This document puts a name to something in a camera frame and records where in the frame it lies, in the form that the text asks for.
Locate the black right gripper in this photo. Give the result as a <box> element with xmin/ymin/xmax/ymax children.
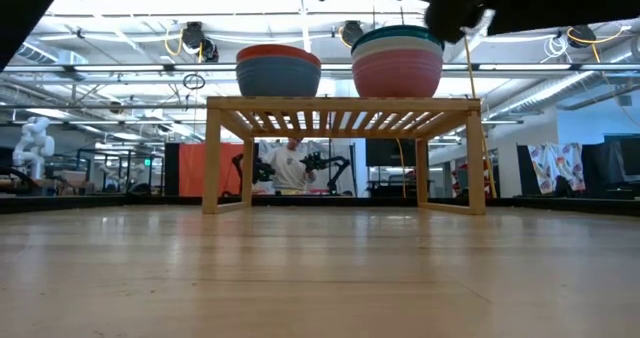
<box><xmin>307</xmin><ymin>0</ymin><xmax>501</xmax><ymax>44</ymax></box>

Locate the red bowl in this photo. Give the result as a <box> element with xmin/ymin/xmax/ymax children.
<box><xmin>235</xmin><ymin>43</ymin><xmax>322</xmax><ymax>69</ymax></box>

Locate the teal bowl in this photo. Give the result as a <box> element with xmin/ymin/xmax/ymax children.
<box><xmin>351</xmin><ymin>24</ymin><xmax>445</xmax><ymax>54</ymax></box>

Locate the white bowl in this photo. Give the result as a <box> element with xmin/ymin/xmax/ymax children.
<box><xmin>351</xmin><ymin>36</ymin><xmax>445</xmax><ymax>62</ymax></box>

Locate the slate blue bowl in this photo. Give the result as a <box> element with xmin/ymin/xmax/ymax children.
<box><xmin>235</xmin><ymin>55</ymin><xmax>323</xmax><ymax>98</ymax></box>

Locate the pink bowl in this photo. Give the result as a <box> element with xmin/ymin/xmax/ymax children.
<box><xmin>351</xmin><ymin>47</ymin><xmax>445</xmax><ymax>99</ymax></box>

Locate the wooden slatted shelf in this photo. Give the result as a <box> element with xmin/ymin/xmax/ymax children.
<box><xmin>201</xmin><ymin>96</ymin><xmax>487</xmax><ymax>217</ymax></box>

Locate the black monitor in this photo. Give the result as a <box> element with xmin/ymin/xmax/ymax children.
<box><xmin>364</xmin><ymin>138</ymin><xmax>417</xmax><ymax>169</ymax></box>

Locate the person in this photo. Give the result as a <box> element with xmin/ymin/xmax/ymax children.
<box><xmin>262</xmin><ymin>137</ymin><xmax>317</xmax><ymax>195</ymax></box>

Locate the orange panel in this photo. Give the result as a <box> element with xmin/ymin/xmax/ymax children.
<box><xmin>178</xmin><ymin>143</ymin><xmax>246</xmax><ymax>198</ymax></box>

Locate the flower print cloth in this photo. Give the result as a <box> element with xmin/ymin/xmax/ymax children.
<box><xmin>527</xmin><ymin>142</ymin><xmax>586</xmax><ymax>194</ymax></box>

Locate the black cabinet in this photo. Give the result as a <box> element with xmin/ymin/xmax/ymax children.
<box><xmin>582</xmin><ymin>133</ymin><xmax>640</xmax><ymax>200</ymax></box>

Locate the black ceiling cable reel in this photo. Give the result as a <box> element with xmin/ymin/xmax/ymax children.
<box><xmin>180</xmin><ymin>21</ymin><xmax>220</xmax><ymax>64</ymax></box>
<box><xmin>566</xmin><ymin>23</ymin><xmax>597</xmax><ymax>50</ymax></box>
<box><xmin>338</xmin><ymin>20</ymin><xmax>365</xmax><ymax>47</ymax></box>

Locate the black cable loop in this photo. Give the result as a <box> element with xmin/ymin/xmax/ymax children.
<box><xmin>182</xmin><ymin>73</ymin><xmax>206</xmax><ymax>92</ymax></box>

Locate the yellow hanging cable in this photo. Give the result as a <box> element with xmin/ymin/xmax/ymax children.
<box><xmin>462</xmin><ymin>32</ymin><xmax>498</xmax><ymax>200</ymax></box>

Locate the thin yellow background cable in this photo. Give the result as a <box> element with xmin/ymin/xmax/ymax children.
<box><xmin>397</xmin><ymin>138</ymin><xmax>407</xmax><ymax>199</ymax></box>

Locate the black aluminium table frame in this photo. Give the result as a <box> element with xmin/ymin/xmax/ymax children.
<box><xmin>0</xmin><ymin>195</ymin><xmax>640</xmax><ymax>214</ymax></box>

